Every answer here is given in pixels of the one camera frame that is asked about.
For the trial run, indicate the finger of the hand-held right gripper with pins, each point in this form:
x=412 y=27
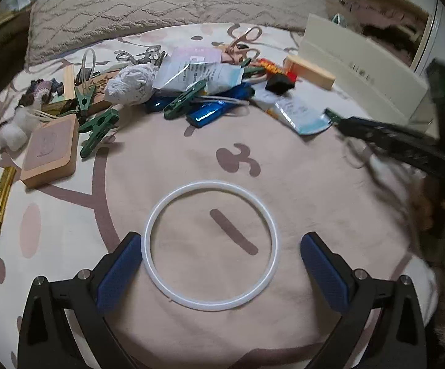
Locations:
x=399 y=146

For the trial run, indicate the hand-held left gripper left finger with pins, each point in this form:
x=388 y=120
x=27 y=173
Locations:
x=120 y=273

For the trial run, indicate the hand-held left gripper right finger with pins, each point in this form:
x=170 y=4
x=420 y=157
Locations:
x=324 y=273

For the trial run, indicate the small white blue packet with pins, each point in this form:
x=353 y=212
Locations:
x=299 y=117

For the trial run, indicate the pink square hook pad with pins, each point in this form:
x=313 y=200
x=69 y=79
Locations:
x=49 y=150

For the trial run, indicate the person's right hand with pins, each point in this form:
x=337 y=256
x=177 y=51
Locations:
x=426 y=207

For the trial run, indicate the pink clothing pile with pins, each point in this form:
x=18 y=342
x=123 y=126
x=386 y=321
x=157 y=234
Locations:
x=395 y=27

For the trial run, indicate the oval wooden block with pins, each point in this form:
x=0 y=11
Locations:
x=309 y=72

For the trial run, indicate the small black box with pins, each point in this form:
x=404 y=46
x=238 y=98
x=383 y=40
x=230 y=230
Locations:
x=280 y=83

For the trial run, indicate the gold metal tube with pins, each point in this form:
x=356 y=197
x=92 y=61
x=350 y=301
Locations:
x=1 y=200

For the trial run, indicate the patterned face mask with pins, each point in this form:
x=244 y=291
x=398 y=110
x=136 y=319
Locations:
x=338 y=20

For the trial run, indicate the green clothespin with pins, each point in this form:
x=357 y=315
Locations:
x=99 y=128
x=253 y=72
x=184 y=100
x=84 y=100

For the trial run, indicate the red printed packet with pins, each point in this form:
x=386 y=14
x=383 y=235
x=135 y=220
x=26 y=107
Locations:
x=274 y=68

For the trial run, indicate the cartoon printed bed sheet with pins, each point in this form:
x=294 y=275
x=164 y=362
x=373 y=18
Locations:
x=222 y=153

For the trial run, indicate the dark blue plastic bar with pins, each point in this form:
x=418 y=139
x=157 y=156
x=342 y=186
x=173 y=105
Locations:
x=159 y=103

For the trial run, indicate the olive metal bar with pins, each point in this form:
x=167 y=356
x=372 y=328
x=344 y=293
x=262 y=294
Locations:
x=59 y=107

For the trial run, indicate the white plush toy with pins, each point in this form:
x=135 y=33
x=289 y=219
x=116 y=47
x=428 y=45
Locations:
x=15 y=130

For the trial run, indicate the rose gold scissors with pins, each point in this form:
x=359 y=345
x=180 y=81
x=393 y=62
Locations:
x=241 y=44

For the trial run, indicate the crumpled white tissue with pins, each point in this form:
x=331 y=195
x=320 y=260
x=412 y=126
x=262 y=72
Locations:
x=130 y=84

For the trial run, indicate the engraved wooden plaque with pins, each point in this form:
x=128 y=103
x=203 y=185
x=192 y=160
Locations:
x=101 y=84

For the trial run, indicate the light wooden stick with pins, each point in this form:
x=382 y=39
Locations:
x=69 y=82

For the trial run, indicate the dark crochet piece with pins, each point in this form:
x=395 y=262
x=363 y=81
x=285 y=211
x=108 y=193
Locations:
x=42 y=90

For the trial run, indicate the white mask packet blue edge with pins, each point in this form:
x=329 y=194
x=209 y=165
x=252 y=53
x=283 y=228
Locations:
x=203 y=75

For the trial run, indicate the clear plastic loop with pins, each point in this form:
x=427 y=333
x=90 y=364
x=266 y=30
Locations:
x=88 y=65

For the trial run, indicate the lavender packet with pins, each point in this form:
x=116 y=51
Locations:
x=195 y=53

